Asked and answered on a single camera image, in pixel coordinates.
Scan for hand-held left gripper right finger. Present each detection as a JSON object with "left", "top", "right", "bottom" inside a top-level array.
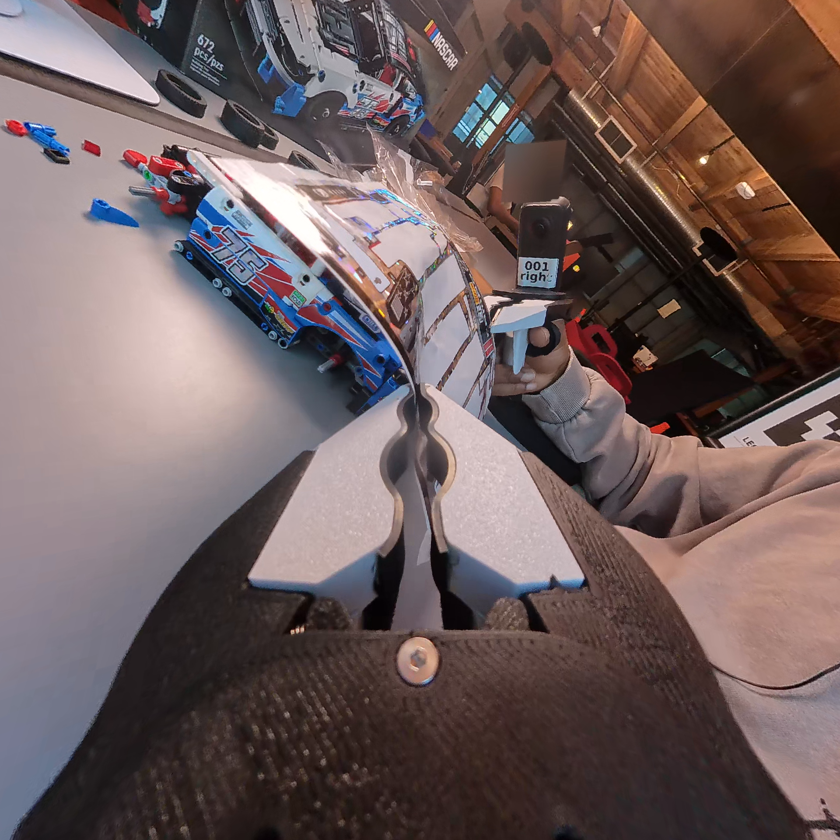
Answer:
[{"left": 420, "top": 384, "right": 586, "bottom": 627}]

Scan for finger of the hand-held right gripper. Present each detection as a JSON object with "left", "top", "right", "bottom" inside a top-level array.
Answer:
[{"left": 489, "top": 297, "right": 547, "bottom": 332}]

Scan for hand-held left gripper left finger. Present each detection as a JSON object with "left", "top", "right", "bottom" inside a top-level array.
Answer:
[{"left": 248, "top": 386, "right": 421, "bottom": 631}]

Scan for lego sticker sheet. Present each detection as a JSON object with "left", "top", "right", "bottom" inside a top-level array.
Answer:
[{"left": 190, "top": 150, "right": 497, "bottom": 624}]

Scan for person's right forearm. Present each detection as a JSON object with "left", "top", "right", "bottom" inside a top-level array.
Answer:
[{"left": 525, "top": 351, "right": 723, "bottom": 539}]

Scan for lego race car model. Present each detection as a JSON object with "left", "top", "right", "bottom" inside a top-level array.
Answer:
[{"left": 174, "top": 150, "right": 411, "bottom": 414}]

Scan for red grey lego subassembly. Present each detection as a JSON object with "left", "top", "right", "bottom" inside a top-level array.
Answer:
[{"left": 128, "top": 154, "right": 201, "bottom": 217}]

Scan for lego set box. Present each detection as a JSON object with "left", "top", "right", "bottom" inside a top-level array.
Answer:
[{"left": 121, "top": 0, "right": 470, "bottom": 142}]

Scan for blue curved lego piece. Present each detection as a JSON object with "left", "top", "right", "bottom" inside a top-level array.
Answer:
[{"left": 90, "top": 199, "right": 140, "bottom": 228}]

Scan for blue lego pin pieces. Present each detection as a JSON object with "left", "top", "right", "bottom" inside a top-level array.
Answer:
[{"left": 23, "top": 120, "right": 70, "bottom": 156}]

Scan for person's right hand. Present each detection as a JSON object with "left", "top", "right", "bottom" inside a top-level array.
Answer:
[{"left": 492, "top": 325, "right": 573, "bottom": 398}]

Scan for red plastic chair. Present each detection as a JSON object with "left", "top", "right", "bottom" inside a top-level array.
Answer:
[{"left": 567, "top": 315, "right": 634, "bottom": 403}]

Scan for clear plastic bag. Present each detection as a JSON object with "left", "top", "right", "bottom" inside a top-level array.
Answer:
[{"left": 367, "top": 128, "right": 483, "bottom": 253}]

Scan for person's beige sweatshirt torso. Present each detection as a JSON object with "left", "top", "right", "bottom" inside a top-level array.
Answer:
[{"left": 617, "top": 436, "right": 840, "bottom": 837}]

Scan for black framed marker sign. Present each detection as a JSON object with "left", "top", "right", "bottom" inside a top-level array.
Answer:
[{"left": 705, "top": 377, "right": 840, "bottom": 450}]

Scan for silver closed laptop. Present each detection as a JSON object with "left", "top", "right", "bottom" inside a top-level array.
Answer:
[{"left": 0, "top": 0, "right": 161, "bottom": 106}]

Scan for silver ventilation duct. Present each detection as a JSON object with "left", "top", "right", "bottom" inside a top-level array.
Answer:
[{"left": 558, "top": 85, "right": 788, "bottom": 355}]

